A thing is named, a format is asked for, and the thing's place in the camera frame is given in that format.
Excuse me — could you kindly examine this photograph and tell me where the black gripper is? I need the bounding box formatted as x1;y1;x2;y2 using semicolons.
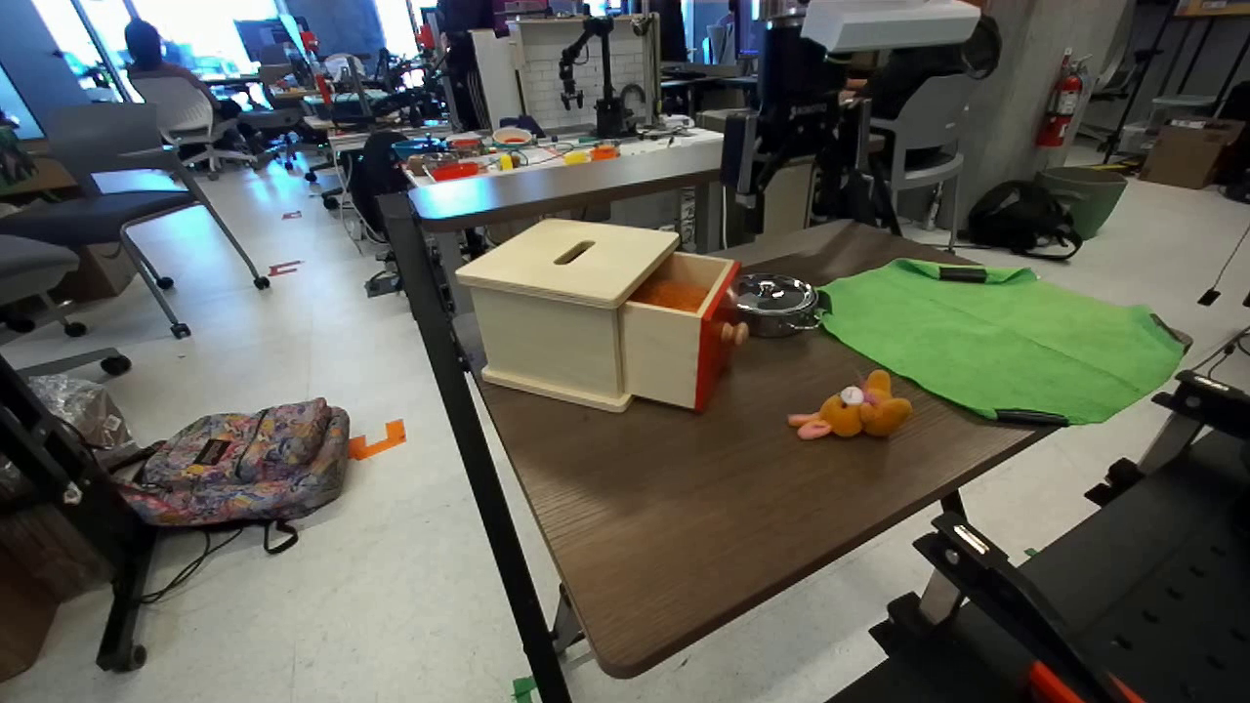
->
774;46;873;233

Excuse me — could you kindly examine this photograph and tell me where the small steel pot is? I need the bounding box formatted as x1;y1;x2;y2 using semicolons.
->
734;292;832;344

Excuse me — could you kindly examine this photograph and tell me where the white plastic chair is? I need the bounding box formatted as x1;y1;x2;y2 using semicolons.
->
862;70;997;253

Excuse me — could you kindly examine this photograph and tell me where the black bag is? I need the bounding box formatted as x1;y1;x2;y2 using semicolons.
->
959;170;1086;266

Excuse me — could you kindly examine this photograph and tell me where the wooden drawer with orange front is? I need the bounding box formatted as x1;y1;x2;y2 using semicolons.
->
621;251;755;419

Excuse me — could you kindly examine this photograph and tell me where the orange plush toy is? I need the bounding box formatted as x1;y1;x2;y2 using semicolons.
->
786;368;916;445

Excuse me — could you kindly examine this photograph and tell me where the green cloth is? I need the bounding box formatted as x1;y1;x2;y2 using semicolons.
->
816;253;1191;428

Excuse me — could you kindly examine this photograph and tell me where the long grey desk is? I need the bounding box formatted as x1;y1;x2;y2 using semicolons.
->
406;126;734;253

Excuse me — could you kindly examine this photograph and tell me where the red fire extinguisher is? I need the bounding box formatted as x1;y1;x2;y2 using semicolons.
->
1030;49;1089;156

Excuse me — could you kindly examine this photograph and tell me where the green bin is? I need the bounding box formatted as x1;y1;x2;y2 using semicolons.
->
1037;164;1132;245

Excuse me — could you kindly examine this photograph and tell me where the tray of colourful toys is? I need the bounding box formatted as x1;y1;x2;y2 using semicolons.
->
397;121;725;187

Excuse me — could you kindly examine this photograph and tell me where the light wooden box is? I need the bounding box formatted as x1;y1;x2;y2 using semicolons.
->
451;215;683;419

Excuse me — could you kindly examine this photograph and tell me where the white panel board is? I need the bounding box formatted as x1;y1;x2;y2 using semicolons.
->
468;12;662;138

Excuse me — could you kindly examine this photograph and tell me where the cardboard box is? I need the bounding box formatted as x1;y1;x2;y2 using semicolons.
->
1142;117;1250;195

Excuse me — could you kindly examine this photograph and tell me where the black tripod leg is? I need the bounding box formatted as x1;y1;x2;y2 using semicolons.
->
1195;223;1250;311

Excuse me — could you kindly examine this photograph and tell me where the black equipment stand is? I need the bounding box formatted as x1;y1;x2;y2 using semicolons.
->
828;328;1250;703

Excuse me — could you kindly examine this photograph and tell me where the orange tape piece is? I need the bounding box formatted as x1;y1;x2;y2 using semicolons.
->
343;419;408;463

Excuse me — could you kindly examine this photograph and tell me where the colourful patterned backpack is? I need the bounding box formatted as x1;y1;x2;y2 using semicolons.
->
108;393;355;557

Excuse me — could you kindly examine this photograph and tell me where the white swivel chair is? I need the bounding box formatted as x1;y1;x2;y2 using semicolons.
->
125;64;264;178

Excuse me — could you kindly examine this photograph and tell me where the clear plastic bag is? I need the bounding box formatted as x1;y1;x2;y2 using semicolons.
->
26;372;136;460

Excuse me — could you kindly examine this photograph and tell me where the dark grey office chair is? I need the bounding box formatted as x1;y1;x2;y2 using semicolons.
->
0;230;136;381

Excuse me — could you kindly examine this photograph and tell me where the black metal table post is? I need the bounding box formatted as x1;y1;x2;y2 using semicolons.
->
376;191;573;703

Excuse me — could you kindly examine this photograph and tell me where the black cart frame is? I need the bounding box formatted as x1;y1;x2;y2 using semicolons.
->
0;355;164;677

